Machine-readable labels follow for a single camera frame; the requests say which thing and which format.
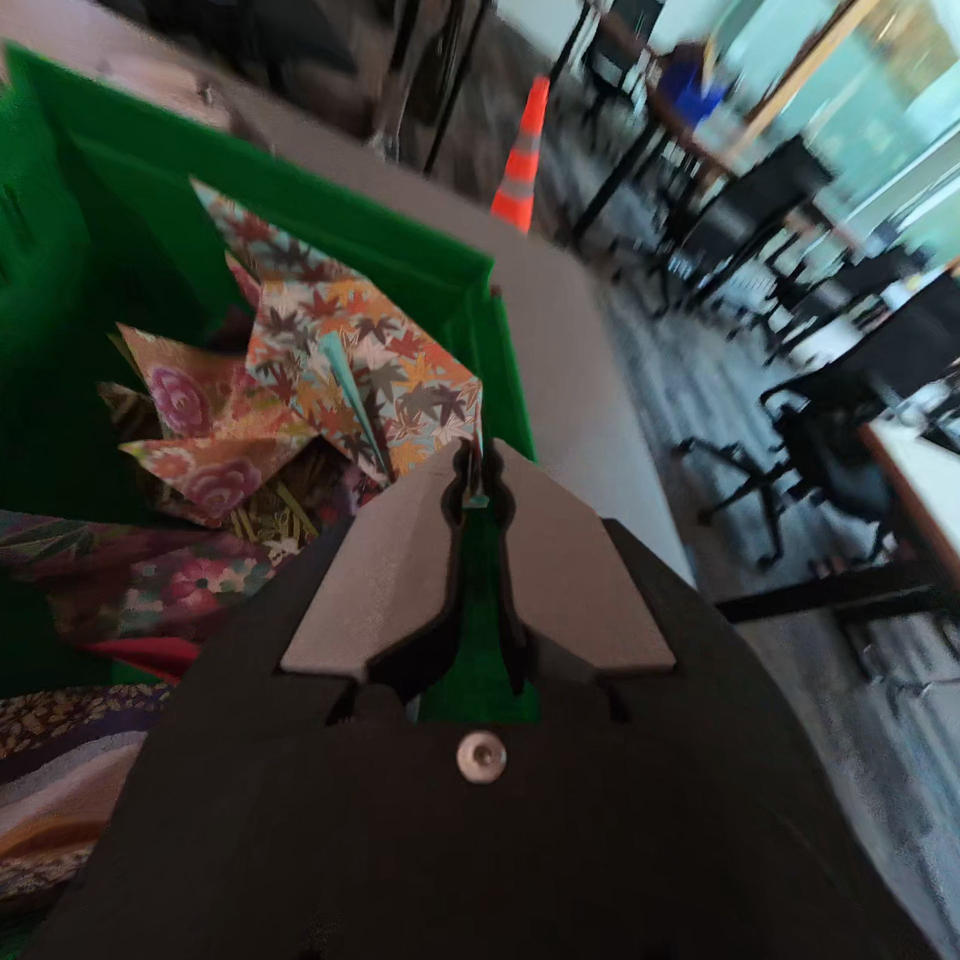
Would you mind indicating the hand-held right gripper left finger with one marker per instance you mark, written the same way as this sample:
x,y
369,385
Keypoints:
x,y
367,577

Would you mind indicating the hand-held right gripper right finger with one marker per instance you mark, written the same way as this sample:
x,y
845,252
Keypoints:
x,y
589,585

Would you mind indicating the maple leaf patterned paper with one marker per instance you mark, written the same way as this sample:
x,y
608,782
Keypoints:
x,y
390,360

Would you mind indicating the green plastic bin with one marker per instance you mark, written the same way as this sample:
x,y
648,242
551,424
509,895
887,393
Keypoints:
x,y
150,202

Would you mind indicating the pile of floral folded papers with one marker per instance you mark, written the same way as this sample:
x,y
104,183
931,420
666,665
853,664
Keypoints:
x,y
202,420

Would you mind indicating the black office chair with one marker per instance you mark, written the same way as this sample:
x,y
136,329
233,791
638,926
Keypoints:
x,y
825,457
757,217

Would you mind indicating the white desk with wooden edge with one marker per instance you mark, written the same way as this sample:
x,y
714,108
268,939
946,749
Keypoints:
x,y
919,480

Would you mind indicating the orange traffic cone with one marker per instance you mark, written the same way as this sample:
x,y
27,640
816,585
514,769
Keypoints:
x,y
521,165

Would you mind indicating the wooden table with black legs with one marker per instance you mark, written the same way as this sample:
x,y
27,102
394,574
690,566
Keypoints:
x,y
697,146

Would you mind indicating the black metal stand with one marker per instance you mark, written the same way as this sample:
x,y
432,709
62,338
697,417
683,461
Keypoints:
x,y
431,82

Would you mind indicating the blue object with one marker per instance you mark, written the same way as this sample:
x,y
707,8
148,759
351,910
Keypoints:
x,y
694,82

